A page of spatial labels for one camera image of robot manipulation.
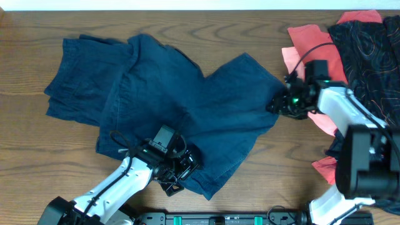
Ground navy shorts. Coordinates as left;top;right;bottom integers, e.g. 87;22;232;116
97;34;283;199
44;34;134;126

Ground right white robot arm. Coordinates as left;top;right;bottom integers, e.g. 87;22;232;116
266;80;399;224

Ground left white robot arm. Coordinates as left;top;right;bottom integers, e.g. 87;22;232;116
38;144;202;224

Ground red orange shorts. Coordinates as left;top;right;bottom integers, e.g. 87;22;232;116
281;10;383;184

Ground black patterned shorts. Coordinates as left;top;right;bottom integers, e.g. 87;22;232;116
324;15;400;216

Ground folded navy shorts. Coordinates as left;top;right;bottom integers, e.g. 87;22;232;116
44;34;134;126

